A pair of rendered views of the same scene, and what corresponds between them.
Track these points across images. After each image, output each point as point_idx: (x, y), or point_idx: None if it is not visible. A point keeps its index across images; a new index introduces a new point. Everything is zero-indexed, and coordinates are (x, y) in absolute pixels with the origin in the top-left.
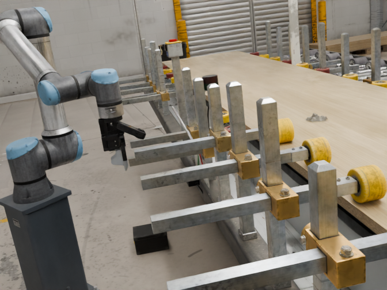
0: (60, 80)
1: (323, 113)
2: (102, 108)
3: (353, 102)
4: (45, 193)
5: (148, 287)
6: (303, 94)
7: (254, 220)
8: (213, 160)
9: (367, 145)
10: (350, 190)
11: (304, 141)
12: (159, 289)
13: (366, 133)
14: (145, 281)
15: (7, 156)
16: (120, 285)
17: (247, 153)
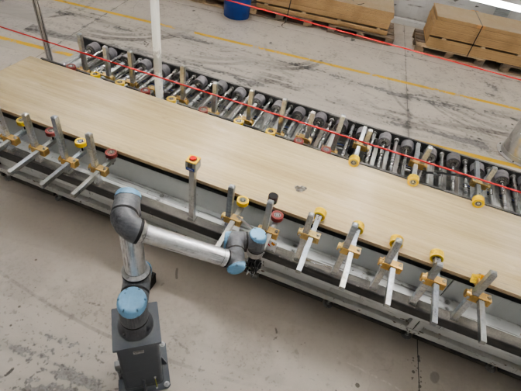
0: (241, 255)
1: (293, 180)
2: (260, 254)
3: (289, 161)
4: (152, 317)
5: (185, 316)
6: (247, 156)
7: None
8: (210, 219)
9: (350, 207)
10: None
11: None
12: (192, 311)
13: (336, 195)
14: (176, 313)
15: (132, 316)
16: (165, 327)
17: (352, 246)
